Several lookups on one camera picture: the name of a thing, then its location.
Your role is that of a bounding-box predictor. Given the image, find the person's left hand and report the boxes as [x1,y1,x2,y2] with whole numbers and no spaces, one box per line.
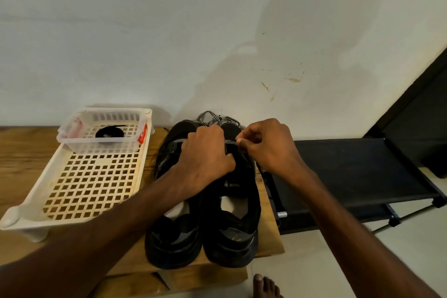
[173,124,237,196]

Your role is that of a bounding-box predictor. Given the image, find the person's right hand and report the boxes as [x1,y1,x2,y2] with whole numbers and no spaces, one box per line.
[235,118,310,185]

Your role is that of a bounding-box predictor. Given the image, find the black shoe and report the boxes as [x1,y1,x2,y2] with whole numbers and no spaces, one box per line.
[203,122,263,269]
[144,119,208,270]

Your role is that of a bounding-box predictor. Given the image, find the black shoelaces bundle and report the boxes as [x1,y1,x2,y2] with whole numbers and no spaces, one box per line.
[95,125,127,139]

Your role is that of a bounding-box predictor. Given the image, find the person's left forearm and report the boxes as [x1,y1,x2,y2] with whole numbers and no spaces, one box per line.
[0,172,196,298]

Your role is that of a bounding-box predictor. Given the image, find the person's right forearm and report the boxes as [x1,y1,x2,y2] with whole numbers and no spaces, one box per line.
[286,165,441,298]

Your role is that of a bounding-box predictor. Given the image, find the black shoe rack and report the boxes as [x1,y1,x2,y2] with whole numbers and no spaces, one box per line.
[262,137,447,235]

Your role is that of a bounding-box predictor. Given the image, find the large white plastic tray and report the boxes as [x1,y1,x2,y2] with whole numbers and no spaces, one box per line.
[0,106,154,244]

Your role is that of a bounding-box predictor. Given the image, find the small white plastic basket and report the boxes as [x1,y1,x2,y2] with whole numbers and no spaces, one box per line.
[57,108,153,154]

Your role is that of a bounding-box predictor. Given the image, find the dark door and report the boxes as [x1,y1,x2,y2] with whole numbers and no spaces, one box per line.
[365,46,447,178]

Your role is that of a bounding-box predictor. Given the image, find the low wooden table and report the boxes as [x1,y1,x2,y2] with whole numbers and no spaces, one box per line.
[0,125,286,298]

